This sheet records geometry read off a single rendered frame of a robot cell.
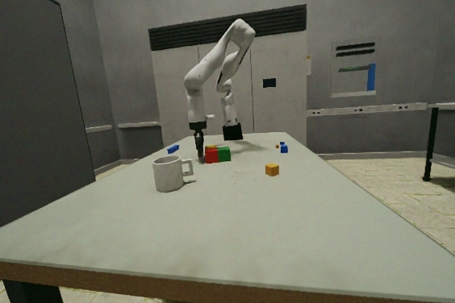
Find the grey mug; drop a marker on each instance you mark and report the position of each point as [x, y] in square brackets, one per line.
[169, 177]

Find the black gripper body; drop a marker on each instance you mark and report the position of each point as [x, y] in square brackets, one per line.
[198, 126]

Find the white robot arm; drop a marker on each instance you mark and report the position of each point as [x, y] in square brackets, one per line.
[242, 35]

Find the green cube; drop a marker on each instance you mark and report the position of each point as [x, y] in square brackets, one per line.
[224, 154]

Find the red cube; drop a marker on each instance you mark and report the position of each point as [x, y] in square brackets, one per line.
[212, 155]

